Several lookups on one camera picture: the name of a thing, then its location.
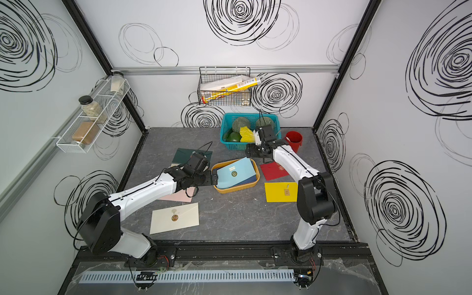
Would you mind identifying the light blue envelope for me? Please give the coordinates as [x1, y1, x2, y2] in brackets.
[216, 157, 256, 189]

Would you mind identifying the left green melon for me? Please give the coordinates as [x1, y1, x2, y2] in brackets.
[232, 117, 251, 133]

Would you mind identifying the yellow envelope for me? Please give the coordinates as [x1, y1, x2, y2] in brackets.
[264, 182, 298, 203]

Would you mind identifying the teal plastic basket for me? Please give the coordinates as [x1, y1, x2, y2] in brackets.
[220, 113, 282, 151]

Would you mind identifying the green melon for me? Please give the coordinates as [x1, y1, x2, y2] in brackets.
[232, 117, 251, 133]
[256, 116, 275, 130]

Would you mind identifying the navy blue envelope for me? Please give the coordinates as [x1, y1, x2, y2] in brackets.
[235, 175, 258, 187]

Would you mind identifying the white wire wall shelf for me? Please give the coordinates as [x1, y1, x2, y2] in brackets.
[56, 76, 132, 154]

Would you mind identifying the yellow plastic storage box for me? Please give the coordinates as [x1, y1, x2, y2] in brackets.
[211, 159, 261, 194]

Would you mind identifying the clear jar far shelf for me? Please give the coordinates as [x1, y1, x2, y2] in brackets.
[111, 71, 125, 95]

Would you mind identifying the black wire wall basket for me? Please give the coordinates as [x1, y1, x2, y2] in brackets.
[197, 66, 251, 106]

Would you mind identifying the yellow white box in basket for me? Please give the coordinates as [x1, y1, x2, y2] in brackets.
[205, 76, 261, 106]

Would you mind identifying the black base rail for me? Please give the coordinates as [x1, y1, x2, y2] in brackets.
[73, 241, 371, 269]

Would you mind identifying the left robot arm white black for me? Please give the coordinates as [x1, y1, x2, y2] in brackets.
[76, 152, 218, 266]

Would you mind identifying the dark green envelope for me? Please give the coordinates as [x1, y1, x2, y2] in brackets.
[171, 148, 213, 167]

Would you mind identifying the jar with black lid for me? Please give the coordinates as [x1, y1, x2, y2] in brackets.
[78, 95, 103, 119]

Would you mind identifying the red envelope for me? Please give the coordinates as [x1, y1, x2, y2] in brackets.
[260, 162, 289, 181]

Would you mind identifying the red cup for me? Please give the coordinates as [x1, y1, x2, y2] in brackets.
[285, 131, 303, 153]

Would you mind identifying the green pepper toy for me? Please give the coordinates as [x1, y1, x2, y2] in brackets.
[225, 132, 242, 143]

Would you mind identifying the pink envelope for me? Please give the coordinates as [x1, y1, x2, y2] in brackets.
[159, 187, 195, 203]

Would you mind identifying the white slotted cable duct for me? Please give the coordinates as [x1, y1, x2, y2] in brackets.
[78, 269, 295, 284]

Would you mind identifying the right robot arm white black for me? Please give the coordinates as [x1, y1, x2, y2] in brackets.
[245, 125, 338, 254]

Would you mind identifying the cream white envelope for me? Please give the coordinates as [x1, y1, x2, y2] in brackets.
[149, 203, 200, 235]

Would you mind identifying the yellow cabbage toy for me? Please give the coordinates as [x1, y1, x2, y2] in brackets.
[239, 126, 255, 143]

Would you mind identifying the right green melon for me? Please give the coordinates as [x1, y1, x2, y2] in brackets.
[256, 116, 275, 130]

